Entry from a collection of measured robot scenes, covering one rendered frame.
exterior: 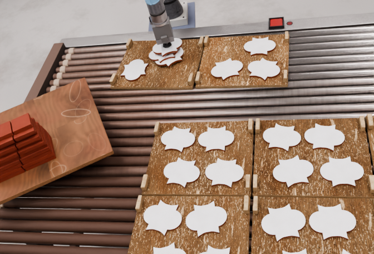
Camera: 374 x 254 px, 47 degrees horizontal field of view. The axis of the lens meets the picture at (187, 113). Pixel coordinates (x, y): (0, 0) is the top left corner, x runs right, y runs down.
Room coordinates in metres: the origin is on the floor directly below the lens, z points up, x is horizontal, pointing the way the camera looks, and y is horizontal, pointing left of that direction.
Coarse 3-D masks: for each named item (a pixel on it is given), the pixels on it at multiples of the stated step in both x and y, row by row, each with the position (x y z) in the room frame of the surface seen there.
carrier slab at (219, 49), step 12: (240, 36) 1.71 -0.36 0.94; (252, 36) 1.68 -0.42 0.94; (264, 36) 1.65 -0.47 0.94; (276, 36) 1.63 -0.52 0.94; (204, 48) 1.69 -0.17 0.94; (216, 48) 1.67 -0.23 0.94; (228, 48) 1.64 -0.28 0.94; (240, 48) 1.61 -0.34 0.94; (276, 48) 1.54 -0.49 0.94; (288, 48) 1.52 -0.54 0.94; (204, 60) 1.61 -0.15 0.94; (216, 60) 1.58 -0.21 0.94; (240, 60) 1.53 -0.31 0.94; (252, 60) 1.51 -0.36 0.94; (276, 60) 1.46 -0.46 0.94; (288, 60) 1.45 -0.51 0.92; (204, 72) 1.52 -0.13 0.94; (240, 72) 1.45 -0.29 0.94; (204, 84) 1.44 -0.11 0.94; (216, 84) 1.42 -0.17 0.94; (228, 84) 1.40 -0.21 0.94; (240, 84) 1.38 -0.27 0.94; (252, 84) 1.36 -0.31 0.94; (264, 84) 1.34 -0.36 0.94; (276, 84) 1.32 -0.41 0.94
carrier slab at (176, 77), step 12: (132, 48) 1.86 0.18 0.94; (144, 48) 1.83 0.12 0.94; (192, 48) 1.72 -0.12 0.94; (132, 60) 1.76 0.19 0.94; (144, 60) 1.74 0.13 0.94; (192, 60) 1.63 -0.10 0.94; (120, 72) 1.70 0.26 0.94; (156, 72) 1.62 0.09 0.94; (168, 72) 1.59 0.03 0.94; (180, 72) 1.57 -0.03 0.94; (192, 72) 1.55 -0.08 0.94; (120, 84) 1.61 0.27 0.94; (132, 84) 1.58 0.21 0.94; (144, 84) 1.56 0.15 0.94; (156, 84) 1.54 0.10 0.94; (168, 84) 1.51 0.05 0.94; (180, 84) 1.49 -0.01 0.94
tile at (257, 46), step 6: (252, 42) 1.62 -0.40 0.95; (258, 42) 1.61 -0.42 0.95; (264, 42) 1.59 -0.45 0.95; (270, 42) 1.58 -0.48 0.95; (246, 48) 1.59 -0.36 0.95; (252, 48) 1.58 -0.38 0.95; (258, 48) 1.56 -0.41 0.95; (264, 48) 1.55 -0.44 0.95; (270, 48) 1.54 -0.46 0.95; (252, 54) 1.54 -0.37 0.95; (258, 54) 1.53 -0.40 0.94; (264, 54) 1.52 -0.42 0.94
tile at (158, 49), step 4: (176, 40) 1.74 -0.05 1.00; (180, 40) 1.73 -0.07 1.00; (156, 44) 1.75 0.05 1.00; (172, 44) 1.72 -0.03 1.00; (176, 44) 1.71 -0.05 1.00; (180, 44) 1.70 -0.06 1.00; (152, 48) 1.73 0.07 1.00; (156, 48) 1.72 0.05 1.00; (160, 48) 1.71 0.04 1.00; (164, 48) 1.70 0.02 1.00; (168, 48) 1.69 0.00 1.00; (172, 48) 1.68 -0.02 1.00; (176, 48) 1.68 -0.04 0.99; (156, 52) 1.69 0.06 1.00; (160, 52) 1.68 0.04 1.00; (164, 52) 1.67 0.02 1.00; (168, 52) 1.67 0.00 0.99; (172, 52) 1.67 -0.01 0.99
